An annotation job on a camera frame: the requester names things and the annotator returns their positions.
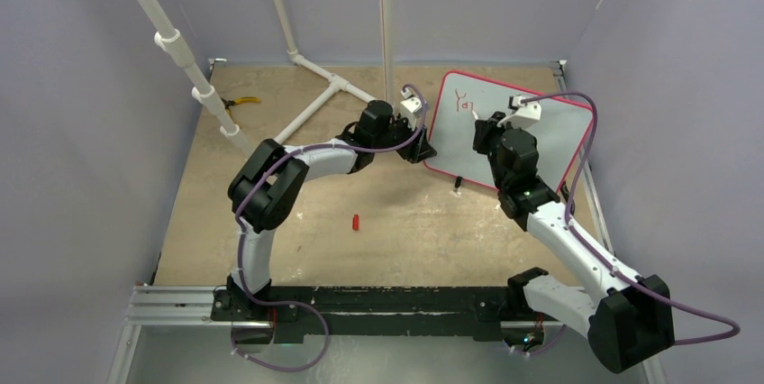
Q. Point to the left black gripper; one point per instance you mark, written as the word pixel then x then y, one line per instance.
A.
pixel 418 151

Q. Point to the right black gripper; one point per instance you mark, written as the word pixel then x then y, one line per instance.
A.
pixel 486 129

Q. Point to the red-framed whiteboard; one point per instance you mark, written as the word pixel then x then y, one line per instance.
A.
pixel 560 133

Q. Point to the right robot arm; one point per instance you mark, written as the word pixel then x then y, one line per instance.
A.
pixel 617 310

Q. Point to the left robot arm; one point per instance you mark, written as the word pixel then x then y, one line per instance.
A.
pixel 265 190

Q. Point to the black whiteboard easel stand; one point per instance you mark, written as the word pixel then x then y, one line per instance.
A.
pixel 564 190

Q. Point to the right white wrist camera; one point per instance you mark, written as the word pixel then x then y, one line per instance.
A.
pixel 523 113

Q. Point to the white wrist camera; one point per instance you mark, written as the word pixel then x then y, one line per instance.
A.
pixel 523 113
pixel 412 107

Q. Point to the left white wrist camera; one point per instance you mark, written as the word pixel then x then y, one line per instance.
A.
pixel 412 107

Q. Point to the yellow-handled pliers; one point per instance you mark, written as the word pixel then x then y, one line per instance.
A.
pixel 228 104

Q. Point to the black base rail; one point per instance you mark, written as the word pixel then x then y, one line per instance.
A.
pixel 382 312

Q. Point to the aluminium extrusion frame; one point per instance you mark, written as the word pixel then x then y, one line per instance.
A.
pixel 412 231

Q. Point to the white PVC pipe frame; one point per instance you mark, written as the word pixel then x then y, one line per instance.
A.
pixel 171 41

